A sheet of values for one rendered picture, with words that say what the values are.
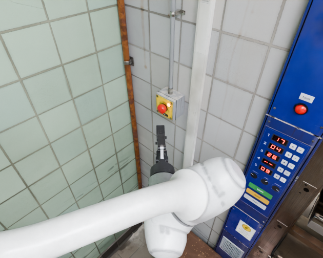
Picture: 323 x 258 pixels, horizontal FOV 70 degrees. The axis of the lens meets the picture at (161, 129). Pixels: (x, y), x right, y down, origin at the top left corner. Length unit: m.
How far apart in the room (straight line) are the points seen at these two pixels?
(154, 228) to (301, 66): 0.52
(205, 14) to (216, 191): 0.51
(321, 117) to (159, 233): 0.49
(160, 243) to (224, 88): 0.52
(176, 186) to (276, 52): 0.45
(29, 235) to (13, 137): 0.63
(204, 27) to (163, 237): 0.59
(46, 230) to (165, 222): 0.26
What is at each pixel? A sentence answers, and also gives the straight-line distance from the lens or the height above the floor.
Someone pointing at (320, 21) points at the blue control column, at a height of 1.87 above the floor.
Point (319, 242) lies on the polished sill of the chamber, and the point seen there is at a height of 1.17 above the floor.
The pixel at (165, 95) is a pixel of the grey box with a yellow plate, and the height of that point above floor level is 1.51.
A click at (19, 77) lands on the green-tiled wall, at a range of 0.92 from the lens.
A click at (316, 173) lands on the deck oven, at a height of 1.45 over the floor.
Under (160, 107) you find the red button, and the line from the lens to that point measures 0.93.
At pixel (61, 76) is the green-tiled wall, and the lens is 0.98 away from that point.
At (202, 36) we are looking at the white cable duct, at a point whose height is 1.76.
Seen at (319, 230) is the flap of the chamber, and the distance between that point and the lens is 0.80.
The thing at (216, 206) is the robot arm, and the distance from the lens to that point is 0.48.
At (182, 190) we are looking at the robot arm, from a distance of 0.44.
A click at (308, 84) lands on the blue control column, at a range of 0.68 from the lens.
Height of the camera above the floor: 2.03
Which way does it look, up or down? 42 degrees down
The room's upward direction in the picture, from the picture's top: straight up
